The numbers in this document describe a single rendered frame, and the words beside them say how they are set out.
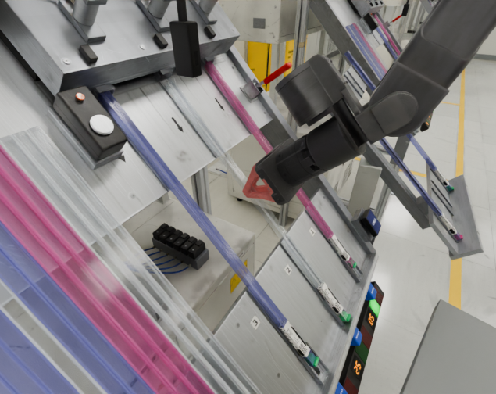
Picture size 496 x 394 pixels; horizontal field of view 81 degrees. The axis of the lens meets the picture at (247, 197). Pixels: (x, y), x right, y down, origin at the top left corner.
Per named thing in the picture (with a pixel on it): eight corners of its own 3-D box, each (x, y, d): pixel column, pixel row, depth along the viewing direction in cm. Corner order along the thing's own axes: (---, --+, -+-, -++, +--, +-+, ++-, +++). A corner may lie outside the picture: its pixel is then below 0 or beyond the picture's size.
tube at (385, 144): (455, 237, 70) (461, 235, 69) (456, 241, 69) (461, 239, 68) (326, 70, 63) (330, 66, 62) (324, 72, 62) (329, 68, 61)
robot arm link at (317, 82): (426, 115, 28) (415, 105, 35) (363, 8, 26) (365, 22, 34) (318, 175, 34) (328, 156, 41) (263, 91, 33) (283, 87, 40)
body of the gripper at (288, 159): (251, 170, 39) (290, 145, 34) (283, 141, 46) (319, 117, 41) (278, 208, 40) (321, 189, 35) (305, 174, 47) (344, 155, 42)
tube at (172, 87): (344, 316, 53) (349, 315, 52) (341, 322, 52) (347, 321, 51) (170, 84, 47) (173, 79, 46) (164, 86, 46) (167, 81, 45)
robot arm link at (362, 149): (367, 157, 32) (378, 140, 36) (333, 104, 31) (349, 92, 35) (317, 180, 37) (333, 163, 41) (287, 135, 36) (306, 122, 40)
